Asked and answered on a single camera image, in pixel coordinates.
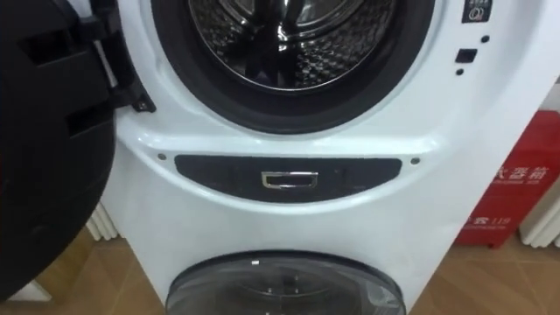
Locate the white stacked washing machine tower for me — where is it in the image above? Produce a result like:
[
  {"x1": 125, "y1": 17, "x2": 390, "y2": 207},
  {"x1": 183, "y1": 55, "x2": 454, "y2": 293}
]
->
[{"x1": 99, "y1": 0, "x2": 560, "y2": 315}]

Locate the white radiator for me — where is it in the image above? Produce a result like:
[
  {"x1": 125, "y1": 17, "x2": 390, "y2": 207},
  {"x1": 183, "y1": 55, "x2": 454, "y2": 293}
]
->
[
  {"x1": 518, "y1": 177, "x2": 560, "y2": 249},
  {"x1": 85, "y1": 201, "x2": 120, "y2": 242}
]

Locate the black open washing machine door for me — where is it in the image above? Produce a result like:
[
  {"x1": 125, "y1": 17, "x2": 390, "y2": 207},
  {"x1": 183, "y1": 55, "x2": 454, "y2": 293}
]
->
[{"x1": 0, "y1": 0, "x2": 158, "y2": 302}]

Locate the red fire extinguisher box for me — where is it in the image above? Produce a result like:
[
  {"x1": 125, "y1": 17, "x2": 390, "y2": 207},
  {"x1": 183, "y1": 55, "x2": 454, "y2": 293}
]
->
[{"x1": 454, "y1": 109, "x2": 560, "y2": 249}]

